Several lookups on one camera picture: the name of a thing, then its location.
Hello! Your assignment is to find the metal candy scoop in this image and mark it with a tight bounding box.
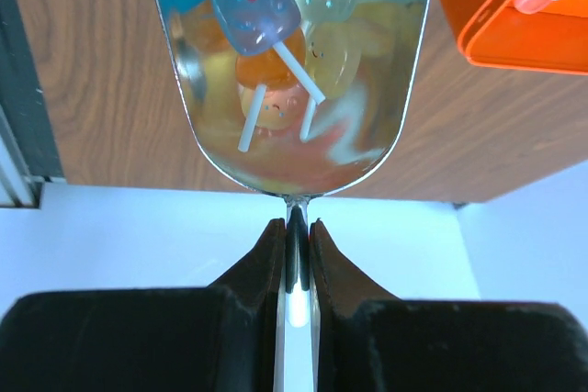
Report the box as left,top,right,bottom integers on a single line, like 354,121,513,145
154,0,430,391

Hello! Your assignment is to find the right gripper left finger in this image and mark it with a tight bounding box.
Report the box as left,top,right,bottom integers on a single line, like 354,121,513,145
1,218,286,391

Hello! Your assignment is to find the aluminium frame rail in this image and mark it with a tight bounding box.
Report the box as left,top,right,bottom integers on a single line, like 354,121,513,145
0,109,43,208

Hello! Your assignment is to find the orange box of lollipops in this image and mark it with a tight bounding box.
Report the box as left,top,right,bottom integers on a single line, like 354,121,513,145
440,0,587,75

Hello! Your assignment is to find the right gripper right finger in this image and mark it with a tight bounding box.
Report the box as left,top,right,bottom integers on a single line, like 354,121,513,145
310,221,587,391

